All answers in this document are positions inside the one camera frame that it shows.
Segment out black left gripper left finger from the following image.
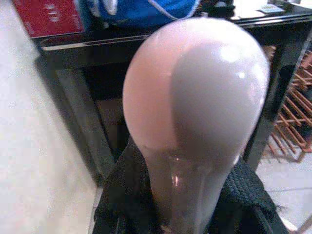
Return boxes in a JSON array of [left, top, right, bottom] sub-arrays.
[[94, 141, 159, 234]]

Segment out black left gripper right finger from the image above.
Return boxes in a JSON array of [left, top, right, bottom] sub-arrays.
[[207, 156, 290, 234]]

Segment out pink broom purple bristles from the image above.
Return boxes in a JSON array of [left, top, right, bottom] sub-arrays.
[[122, 17, 271, 234]]

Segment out brown wooden rack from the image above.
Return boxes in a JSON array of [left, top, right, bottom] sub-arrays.
[[267, 45, 312, 163]]

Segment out blue fabric bag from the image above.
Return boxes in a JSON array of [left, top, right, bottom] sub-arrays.
[[101, 0, 198, 27]]

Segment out red cardboard box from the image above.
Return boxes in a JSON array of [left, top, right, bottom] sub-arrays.
[[12, 0, 86, 39]]

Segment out thin white cord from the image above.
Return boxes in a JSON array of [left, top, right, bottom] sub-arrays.
[[149, 0, 182, 22]]

